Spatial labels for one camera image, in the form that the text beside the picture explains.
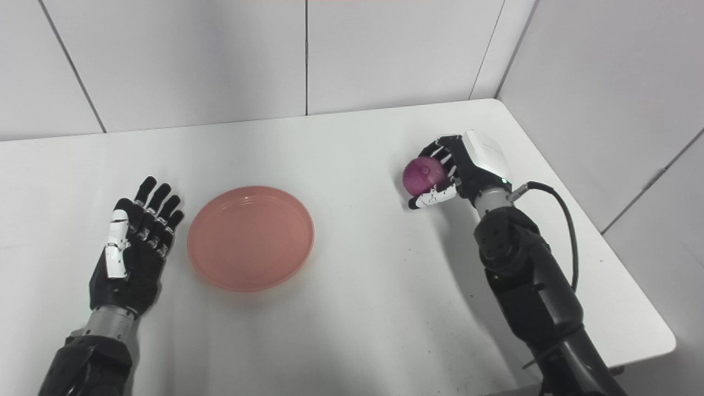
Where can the pink round plate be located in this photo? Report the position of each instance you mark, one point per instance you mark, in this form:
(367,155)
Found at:
(250,238)

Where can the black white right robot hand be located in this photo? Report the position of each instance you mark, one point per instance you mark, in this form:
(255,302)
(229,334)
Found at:
(478,165)

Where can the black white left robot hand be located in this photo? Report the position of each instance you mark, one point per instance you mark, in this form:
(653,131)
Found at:
(132,269)

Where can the purple red onion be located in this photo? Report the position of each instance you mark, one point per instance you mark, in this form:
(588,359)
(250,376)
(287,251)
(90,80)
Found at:
(422,173)

